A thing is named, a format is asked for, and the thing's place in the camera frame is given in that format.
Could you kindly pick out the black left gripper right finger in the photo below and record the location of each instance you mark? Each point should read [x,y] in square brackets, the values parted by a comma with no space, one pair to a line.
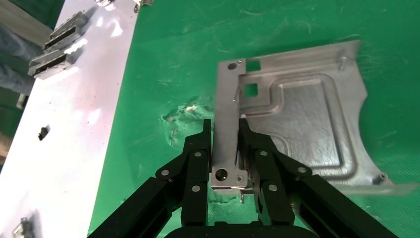
[275,197]

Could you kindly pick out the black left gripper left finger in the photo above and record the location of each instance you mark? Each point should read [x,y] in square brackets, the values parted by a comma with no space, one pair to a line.
[193,184]

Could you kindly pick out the stamped sheet metal bracket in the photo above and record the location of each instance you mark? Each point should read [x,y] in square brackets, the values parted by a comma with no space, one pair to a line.
[311,115]

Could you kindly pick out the white board sheet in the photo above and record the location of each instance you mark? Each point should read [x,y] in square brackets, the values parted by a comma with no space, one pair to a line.
[65,148]

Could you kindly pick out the green cloth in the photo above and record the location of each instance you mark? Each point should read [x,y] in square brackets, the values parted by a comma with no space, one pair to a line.
[183,49]

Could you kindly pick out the small black piece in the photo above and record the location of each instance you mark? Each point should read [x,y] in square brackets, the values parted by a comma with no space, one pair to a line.
[43,132]

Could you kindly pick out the small notched metal strip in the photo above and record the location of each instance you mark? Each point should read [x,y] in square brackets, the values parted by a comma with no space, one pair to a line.
[23,228]
[105,2]

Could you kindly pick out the silver binder clip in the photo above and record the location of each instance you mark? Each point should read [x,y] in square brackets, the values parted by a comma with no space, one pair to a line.
[141,3]

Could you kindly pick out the blue grey trouser leg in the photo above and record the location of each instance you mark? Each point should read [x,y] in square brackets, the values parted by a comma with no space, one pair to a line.
[16,65]

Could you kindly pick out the short metal rail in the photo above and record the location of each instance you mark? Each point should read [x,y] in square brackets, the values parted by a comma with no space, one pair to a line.
[49,57]
[54,67]
[70,23]
[62,37]

